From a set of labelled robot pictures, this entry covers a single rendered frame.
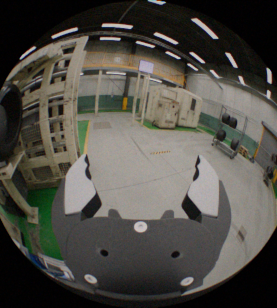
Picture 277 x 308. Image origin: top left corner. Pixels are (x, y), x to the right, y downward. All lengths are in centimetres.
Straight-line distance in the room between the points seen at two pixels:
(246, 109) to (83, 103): 1441
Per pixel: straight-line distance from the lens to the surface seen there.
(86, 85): 991
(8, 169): 91
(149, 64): 440
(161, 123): 439
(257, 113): 1052
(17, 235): 175
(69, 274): 56
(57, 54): 115
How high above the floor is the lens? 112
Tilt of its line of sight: 30 degrees down
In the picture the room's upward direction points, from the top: 9 degrees clockwise
